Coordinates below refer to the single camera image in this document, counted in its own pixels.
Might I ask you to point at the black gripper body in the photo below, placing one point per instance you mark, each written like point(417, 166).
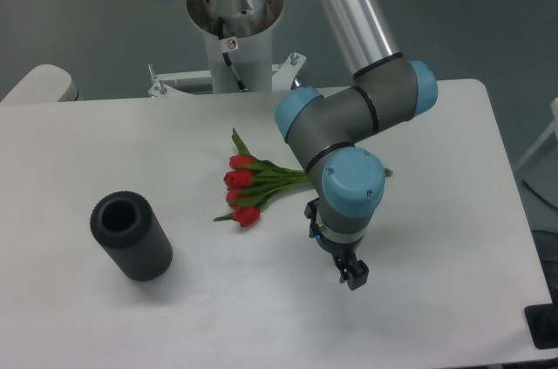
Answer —
point(341, 246)

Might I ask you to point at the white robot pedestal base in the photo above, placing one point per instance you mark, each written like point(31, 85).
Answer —
point(238, 39)

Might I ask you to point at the red tulip bouquet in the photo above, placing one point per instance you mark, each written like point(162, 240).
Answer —
point(252, 184)

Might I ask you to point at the white chair left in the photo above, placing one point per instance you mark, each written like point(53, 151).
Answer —
point(44, 84)

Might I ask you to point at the black ribbed cylindrical vase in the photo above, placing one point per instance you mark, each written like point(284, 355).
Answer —
point(124, 225)

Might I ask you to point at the white furniture right edge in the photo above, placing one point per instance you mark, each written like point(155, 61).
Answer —
point(540, 148)

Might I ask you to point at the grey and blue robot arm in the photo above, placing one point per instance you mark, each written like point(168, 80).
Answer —
point(324, 133)

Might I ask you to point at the black device table corner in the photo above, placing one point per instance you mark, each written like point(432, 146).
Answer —
point(542, 325)

